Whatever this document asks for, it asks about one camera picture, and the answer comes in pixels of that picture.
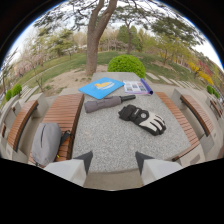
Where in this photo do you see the black and white glove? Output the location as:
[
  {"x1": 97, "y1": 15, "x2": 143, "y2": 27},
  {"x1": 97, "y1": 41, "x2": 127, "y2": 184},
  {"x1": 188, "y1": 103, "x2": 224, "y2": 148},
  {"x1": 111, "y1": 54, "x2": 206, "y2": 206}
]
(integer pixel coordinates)
[{"x1": 117, "y1": 104, "x2": 167, "y2": 137}]

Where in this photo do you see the grey backpack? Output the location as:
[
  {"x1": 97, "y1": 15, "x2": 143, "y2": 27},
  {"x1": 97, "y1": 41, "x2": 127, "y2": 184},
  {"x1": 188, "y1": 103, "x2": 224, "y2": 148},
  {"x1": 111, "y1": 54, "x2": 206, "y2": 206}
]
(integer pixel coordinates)
[{"x1": 31, "y1": 122, "x2": 73, "y2": 168}]

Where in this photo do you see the wooden slat bench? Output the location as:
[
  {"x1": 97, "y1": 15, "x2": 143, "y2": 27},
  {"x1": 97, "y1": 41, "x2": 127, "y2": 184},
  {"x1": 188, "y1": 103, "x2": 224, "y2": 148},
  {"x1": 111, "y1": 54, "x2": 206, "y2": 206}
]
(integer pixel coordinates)
[
  {"x1": 28, "y1": 92, "x2": 85, "y2": 165},
  {"x1": 180, "y1": 94, "x2": 215, "y2": 138},
  {"x1": 209, "y1": 98, "x2": 224, "y2": 118},
  {"x1": 6, "y1": 99, "x2": 40, "y2": 152},
  {"x1": 155, "y1": 91, "x2": 202, "y2": 163}
]

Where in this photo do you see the grey folded umbrella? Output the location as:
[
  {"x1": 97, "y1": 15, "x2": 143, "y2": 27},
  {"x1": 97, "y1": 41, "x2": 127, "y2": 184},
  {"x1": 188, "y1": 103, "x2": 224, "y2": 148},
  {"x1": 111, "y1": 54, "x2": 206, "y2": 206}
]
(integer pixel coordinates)
[{"x1": 83, "y1": 94, "x2": 137, "y2": 114}]

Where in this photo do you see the open magazine with purple edge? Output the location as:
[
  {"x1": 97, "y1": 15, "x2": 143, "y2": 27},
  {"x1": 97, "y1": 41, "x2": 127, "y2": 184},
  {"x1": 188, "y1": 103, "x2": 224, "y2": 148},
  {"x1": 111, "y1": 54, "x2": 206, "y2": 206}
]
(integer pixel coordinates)
[{"x1": 123, "y1": 78, "x2": 154, "y2": 96}]

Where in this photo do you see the blue book with yellow print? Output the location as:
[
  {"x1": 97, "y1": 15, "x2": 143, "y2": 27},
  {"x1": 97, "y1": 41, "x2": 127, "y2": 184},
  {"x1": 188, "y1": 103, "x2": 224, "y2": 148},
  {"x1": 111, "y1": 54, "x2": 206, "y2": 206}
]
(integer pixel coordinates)
[{"x1": 78, "y1": 76, "x2": 126, "y2": 101}]

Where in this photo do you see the small green shrub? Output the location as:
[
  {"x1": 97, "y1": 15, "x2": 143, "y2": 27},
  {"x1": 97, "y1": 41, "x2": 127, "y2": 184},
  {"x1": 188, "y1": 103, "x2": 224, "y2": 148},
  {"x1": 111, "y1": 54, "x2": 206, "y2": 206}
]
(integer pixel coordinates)
[
  {"x1": 205, "y1": 84, "x2": 221, "y2": 100},
  {"x1": 4, "y1": 83, "x2": 23, "y2": 102}
]

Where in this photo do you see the round green bush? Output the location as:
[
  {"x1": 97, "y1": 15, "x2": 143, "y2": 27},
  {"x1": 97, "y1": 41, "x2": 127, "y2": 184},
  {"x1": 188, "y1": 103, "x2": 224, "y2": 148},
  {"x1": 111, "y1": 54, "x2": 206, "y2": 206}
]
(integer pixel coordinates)
[{"x1": 107, "y1": 54, "x2": 147, "y2": 80}]

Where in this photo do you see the large tree trunk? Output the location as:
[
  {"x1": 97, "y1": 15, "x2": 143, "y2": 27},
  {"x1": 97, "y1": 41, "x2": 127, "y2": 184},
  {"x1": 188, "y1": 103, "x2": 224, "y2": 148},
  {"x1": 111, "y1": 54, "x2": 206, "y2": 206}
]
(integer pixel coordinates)
[{"x1": 84, "y1": 0, "x2": 118, "y2": 77}]

